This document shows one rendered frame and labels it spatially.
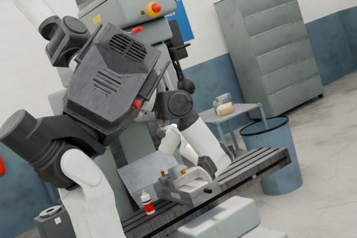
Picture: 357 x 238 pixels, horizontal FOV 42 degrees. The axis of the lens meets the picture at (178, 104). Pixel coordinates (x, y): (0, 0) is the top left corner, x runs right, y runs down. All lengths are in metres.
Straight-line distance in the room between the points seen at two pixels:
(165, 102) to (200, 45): 5.83
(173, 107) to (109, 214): 0.40
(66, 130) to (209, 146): 0.51
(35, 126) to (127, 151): 1.12
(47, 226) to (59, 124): 0.61
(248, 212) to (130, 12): 0.99
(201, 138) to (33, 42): 4.88
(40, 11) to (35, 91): 4.58
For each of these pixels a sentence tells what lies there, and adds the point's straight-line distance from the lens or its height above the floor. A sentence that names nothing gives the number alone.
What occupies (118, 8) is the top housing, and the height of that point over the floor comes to 1.80.
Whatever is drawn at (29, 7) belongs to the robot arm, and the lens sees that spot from 1.75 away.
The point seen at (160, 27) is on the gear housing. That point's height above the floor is 1.69.
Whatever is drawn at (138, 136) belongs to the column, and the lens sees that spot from 2.49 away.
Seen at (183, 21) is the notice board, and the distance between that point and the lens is 7.29.
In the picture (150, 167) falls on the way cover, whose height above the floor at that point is 1.03.
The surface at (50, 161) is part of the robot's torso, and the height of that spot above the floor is 1.39.
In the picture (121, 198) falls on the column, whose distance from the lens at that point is 2.47.
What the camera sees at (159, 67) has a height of 1.53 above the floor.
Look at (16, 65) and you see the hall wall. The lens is 6.26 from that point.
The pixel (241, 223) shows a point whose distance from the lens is 2.10.
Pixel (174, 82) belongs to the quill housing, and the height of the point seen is 1.44.
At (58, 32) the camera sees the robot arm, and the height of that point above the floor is 1.77.
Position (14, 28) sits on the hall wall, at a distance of 6.33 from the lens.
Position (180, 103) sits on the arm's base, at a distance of 1.57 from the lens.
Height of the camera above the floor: 1.60
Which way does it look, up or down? 7 degrees down
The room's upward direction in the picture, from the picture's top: 19 degrees counter-clockwise
